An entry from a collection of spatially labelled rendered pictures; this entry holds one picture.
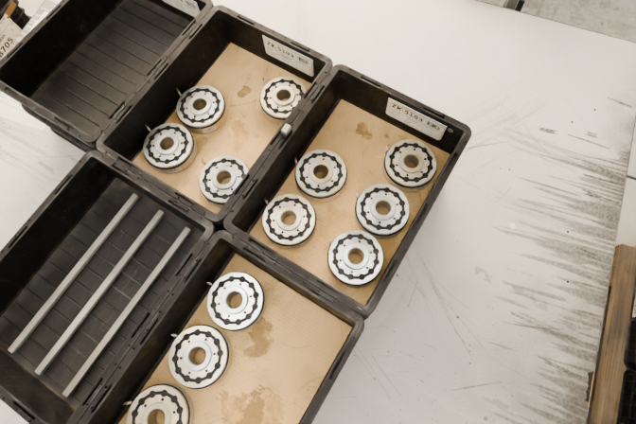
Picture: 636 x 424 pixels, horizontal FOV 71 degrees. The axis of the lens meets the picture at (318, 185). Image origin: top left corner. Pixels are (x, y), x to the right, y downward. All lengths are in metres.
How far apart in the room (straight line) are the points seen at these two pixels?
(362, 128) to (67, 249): 0.64
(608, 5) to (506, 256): 1.75
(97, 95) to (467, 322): 0.94
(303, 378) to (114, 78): 0.77
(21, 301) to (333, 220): 0.61
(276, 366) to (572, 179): 0.78
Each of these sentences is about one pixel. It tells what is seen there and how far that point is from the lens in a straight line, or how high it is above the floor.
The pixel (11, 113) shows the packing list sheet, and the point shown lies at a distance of 1.40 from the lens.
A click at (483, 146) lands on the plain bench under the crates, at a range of 1.14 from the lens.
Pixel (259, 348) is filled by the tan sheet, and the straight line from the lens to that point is 0.85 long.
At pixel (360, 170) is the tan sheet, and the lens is 0.91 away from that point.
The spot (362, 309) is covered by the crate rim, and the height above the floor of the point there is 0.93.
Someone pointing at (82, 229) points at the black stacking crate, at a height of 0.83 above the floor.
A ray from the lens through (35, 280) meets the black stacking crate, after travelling 1.03.
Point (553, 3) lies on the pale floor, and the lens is 2.50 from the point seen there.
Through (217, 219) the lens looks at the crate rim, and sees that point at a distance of 0.80.
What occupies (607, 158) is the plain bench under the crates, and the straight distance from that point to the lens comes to 1.24.
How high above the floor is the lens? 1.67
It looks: 69 degrees down
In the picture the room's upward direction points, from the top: 5 degrees counter-clockwise
